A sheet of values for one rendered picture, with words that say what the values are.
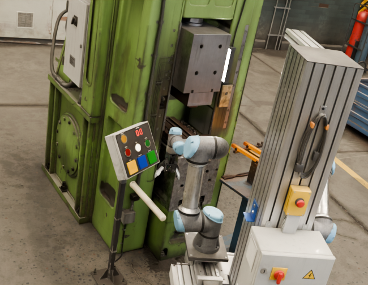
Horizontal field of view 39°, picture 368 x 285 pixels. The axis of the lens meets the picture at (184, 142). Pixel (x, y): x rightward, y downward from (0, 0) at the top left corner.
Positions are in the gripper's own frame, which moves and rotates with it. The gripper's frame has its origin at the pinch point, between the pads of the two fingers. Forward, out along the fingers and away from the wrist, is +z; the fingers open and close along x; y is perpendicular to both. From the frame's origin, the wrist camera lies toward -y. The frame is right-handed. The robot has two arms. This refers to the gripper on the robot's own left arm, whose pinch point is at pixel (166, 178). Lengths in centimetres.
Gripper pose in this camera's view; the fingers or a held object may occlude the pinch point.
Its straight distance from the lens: 327.5
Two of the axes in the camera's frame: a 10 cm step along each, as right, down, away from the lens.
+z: -1.7, 8.9, 4.2
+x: 9.8, 1.0, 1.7
